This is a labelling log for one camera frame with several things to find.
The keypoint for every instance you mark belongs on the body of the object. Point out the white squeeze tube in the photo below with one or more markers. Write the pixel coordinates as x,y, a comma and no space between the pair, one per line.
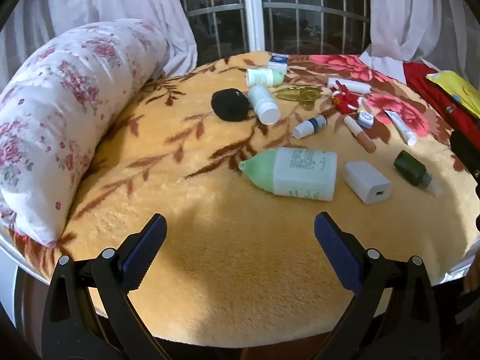
400,127

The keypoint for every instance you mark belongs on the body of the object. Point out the dark green dropper bottle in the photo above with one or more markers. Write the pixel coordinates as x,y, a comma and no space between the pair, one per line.
412,168

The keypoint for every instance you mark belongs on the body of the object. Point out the floral orange plush blanket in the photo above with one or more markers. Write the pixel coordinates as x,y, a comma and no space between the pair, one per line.
225,270

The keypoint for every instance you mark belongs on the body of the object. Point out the white capped pale green bottle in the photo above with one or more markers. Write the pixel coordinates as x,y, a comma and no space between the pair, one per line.
264,103

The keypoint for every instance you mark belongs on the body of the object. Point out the beige lip gloss tube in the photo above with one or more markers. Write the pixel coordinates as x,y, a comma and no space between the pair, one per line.
360,134

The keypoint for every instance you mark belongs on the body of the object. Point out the white charger plug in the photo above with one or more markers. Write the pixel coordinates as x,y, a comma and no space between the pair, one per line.
367,182

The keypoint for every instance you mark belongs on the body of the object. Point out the white cylindrical tube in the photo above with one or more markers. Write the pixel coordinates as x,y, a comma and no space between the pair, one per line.
348,84

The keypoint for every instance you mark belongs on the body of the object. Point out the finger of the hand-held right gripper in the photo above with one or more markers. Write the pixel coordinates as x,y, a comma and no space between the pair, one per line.
465,150

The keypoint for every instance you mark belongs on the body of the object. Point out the clear yellow hair clip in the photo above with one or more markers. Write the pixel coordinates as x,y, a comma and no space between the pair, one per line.
300,95

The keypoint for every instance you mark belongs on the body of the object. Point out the blue and white small box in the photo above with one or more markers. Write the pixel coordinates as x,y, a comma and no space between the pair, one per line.
279,61

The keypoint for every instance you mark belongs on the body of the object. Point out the red cloth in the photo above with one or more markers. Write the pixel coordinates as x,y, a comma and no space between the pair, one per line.
431,97

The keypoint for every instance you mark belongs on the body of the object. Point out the white framed barred window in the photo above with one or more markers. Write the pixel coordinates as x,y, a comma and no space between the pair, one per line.
253,7

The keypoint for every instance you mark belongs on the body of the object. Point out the small white floss case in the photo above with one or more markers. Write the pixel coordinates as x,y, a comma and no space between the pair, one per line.
364,119

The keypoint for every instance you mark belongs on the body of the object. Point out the red white pipe cleaner ornament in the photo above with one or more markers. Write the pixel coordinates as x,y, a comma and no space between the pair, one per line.
345,99

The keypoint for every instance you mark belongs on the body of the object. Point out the yellow plastic package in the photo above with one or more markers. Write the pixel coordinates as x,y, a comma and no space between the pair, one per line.
457,90

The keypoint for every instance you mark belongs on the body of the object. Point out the small white blue-labelled bottle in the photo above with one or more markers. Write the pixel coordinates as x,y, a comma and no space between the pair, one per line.
309,125

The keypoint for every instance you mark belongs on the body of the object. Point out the large green capped bottle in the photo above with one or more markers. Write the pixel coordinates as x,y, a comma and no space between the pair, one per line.
296,172

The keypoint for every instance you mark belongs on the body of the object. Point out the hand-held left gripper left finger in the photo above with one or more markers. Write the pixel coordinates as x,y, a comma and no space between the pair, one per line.
150,242

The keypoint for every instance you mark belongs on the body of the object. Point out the pink floral white pillow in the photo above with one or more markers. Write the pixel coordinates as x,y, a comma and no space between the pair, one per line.
56,101

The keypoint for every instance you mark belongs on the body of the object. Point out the black round pouch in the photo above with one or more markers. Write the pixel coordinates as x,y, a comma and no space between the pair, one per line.
229,105

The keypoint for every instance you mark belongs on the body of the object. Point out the small green capped bottle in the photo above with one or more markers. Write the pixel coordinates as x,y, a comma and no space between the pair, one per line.
262,77

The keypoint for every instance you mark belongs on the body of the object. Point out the sheer white curtain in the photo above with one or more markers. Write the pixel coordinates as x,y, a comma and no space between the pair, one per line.
131,0
420,7

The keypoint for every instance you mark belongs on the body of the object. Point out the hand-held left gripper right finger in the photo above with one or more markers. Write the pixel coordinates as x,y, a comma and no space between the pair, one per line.
332,242

